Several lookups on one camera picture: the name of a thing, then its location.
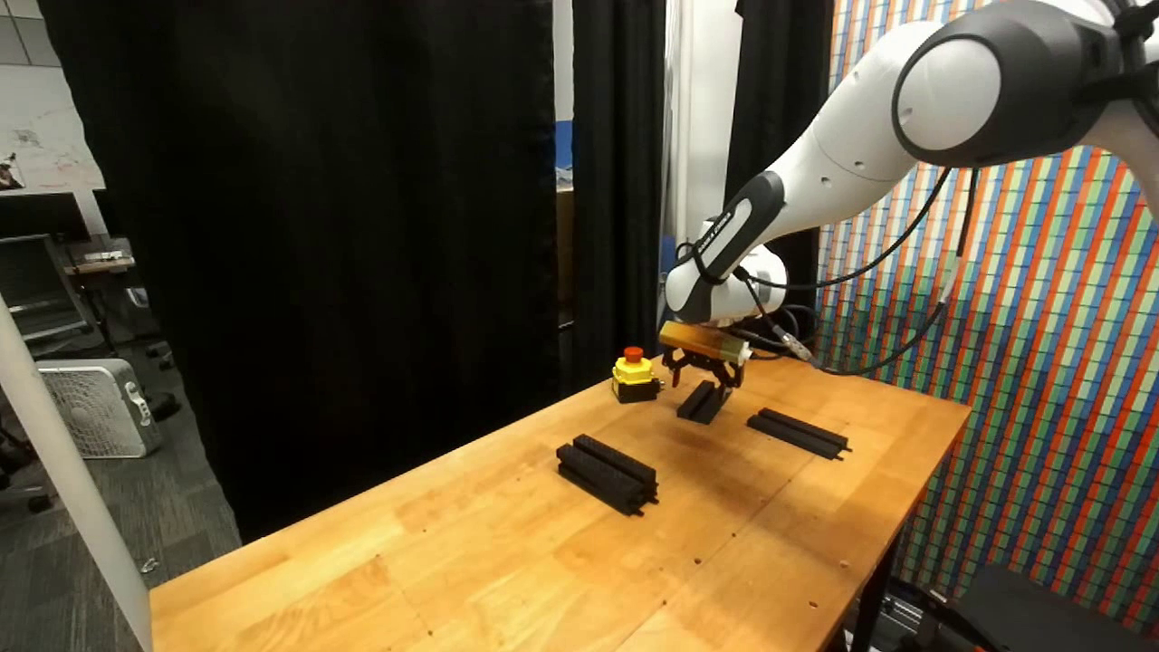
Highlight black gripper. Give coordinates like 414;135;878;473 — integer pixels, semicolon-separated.
660;351;750;393

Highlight yellow emergency stop button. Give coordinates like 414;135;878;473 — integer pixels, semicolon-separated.
610;345;666;406

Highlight black box white label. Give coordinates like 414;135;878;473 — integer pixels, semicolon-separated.
862;575;955;652

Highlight black equipment case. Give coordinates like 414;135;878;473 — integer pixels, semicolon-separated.
953;560;1159;652

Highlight silver computer case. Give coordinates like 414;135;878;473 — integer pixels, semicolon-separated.
38;356;163;463

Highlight white board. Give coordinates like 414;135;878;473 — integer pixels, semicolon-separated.
0;63;108;194

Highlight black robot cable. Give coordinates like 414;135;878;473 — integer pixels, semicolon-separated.
720;160;983;375

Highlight white frame beam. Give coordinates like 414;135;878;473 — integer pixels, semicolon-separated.
663;0;742;304

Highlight multicoloured patterned wall panel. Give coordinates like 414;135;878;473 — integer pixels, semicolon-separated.
819;0;1159;645

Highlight white slanted post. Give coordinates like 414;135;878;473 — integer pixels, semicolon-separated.
0;293;155;652

